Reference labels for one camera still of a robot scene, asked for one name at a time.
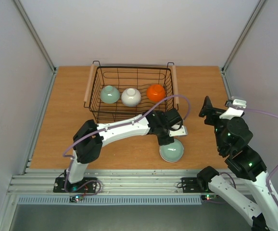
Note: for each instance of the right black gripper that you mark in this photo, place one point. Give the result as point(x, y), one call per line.
point(211, 115)

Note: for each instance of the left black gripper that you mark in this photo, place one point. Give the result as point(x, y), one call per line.
point(163, 142)

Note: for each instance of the pale green bowl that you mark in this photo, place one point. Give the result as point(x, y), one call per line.
point(172, 152)
point(109, 94)

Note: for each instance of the orange bowl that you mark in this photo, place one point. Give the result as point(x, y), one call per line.
point(155, 92)

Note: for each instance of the white bowl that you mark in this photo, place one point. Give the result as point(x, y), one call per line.
point(131, 97)

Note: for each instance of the black wire dish rack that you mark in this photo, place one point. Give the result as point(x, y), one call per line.
point(129, 76)

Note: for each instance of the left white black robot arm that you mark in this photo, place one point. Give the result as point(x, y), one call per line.
point(89, 140)

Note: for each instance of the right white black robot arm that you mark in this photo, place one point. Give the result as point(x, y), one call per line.
point(232, 137)

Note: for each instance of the right circuit board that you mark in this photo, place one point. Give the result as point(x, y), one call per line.
point(209, 197)

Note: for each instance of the circuit board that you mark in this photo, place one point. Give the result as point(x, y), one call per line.
point(209, 197)
point(76, 198)

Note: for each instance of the left circuit board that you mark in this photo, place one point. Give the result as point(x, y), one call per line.
point(76, 198)

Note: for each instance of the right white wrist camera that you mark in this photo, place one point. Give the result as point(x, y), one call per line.
point(235, 108)

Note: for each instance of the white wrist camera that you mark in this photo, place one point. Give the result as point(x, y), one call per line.
point(177, 131)
point(235, 108)

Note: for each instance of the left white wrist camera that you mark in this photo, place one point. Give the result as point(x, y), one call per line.
point(177, 131)

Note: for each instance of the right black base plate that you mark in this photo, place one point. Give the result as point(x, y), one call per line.
point(191, 185)

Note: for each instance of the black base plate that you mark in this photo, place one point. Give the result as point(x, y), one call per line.
point(86, 185)
point(191, 185)

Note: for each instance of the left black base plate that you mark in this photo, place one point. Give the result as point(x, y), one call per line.
point(86, 185)

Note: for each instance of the grey slotted cable duct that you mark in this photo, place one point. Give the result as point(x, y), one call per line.
point(111, 200)

